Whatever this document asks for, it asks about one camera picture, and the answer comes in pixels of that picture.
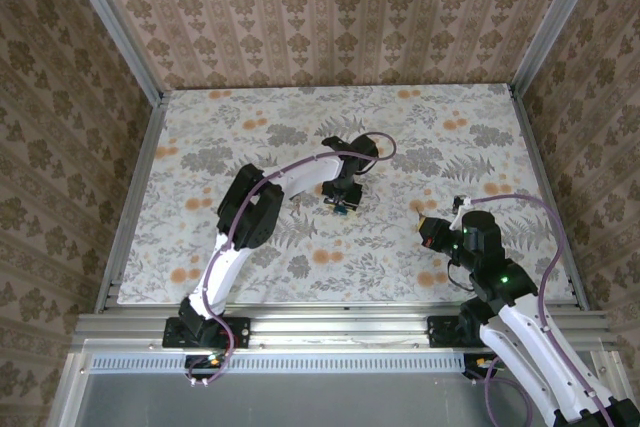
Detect floral print tablecloth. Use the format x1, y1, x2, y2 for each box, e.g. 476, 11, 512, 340
117, 82, 574, 306

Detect small black electronics board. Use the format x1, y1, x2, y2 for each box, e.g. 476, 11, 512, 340
185, 352, 225, 389
463, 352, 502, 382

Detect grey metal lower panel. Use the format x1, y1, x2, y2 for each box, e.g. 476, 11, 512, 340
47, 351, 626, 427

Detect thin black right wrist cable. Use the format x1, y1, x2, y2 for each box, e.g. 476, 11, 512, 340
446, 262, 477, 294

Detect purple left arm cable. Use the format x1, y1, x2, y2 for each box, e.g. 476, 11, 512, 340
185, 131, 398, 391

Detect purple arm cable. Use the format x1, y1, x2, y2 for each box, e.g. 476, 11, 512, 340
185, 131, 398, 391
467, 194, 617, 427

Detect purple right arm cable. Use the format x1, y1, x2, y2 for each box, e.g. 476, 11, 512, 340
467, 194, 617, 427

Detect aluminium side rail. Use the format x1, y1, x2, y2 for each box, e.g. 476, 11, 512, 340
94, 96, 169, 316
507, 84, 591, 313

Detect long aluminium base rail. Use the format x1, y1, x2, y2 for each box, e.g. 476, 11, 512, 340
74, 304, 614, 354

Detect grey slotted cable duct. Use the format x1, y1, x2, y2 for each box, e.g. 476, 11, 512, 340
92, 354, 466, 374

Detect aluminium frame post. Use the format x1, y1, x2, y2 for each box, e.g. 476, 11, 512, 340
57, 0, 166, 106
509, 0, 614, 98

